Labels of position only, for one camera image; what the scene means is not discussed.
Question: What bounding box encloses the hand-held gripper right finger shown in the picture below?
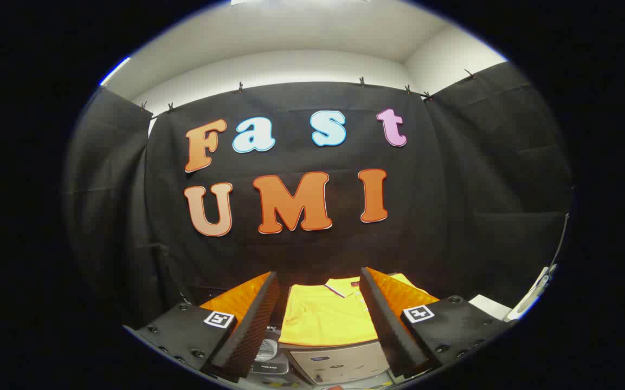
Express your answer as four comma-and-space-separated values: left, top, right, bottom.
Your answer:
359, 266, 514, 379

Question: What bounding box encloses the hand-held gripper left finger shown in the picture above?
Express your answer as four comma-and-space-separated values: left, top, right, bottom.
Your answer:
123, 271, 281, 383

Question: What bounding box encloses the grey washing machine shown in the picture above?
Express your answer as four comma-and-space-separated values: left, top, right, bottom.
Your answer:
248, 325, 292, 388

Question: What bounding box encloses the yellow polo shirt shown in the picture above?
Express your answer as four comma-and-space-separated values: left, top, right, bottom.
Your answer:
279, 274, 432, 347

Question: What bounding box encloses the white plastic object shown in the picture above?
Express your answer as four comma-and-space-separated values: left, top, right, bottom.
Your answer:
507, 264, 558, 321

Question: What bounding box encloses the row of black clips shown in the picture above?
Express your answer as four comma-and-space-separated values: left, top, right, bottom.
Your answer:
140, 69, 475, 112

